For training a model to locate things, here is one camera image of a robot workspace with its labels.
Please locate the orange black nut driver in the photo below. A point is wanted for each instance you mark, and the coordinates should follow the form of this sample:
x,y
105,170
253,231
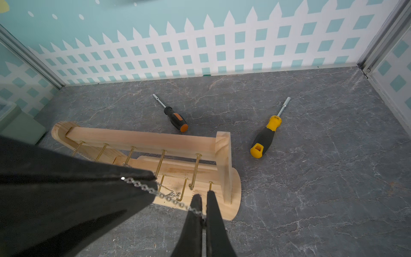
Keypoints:
x,y
176,119

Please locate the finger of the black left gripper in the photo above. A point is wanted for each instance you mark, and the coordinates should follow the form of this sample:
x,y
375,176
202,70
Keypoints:
x,y
54,205

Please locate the wooden jewelry display stand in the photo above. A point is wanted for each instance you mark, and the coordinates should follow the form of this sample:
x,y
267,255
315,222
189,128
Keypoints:
x,y
183,165

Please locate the yellow black nut driver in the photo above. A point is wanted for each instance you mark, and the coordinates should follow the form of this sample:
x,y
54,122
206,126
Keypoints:
x,y
265,138

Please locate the clear plastic storage box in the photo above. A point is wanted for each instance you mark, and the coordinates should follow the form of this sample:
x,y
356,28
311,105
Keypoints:
x,y
18,125

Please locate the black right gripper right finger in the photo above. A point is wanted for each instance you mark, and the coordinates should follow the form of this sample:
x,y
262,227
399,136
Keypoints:
x,y
218,243

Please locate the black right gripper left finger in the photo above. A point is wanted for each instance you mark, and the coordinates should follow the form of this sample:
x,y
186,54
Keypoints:
x,y
190,241

